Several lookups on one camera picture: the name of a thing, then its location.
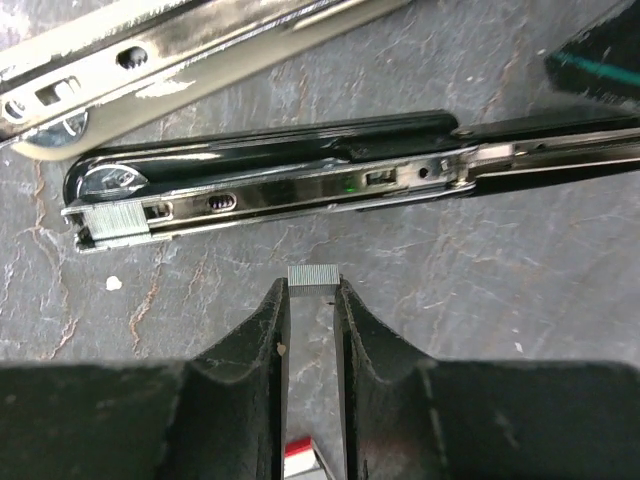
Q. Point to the white black stapler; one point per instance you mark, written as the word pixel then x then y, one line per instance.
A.
pixel 102 75

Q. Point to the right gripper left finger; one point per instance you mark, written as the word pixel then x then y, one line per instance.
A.
pixel 218 415

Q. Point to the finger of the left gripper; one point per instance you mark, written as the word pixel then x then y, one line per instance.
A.
pixel 601 61

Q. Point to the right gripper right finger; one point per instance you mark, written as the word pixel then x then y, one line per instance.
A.
pixel 408 415

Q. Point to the silver staple strip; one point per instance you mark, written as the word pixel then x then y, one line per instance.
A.
pixel 111 221
pixel 313 280

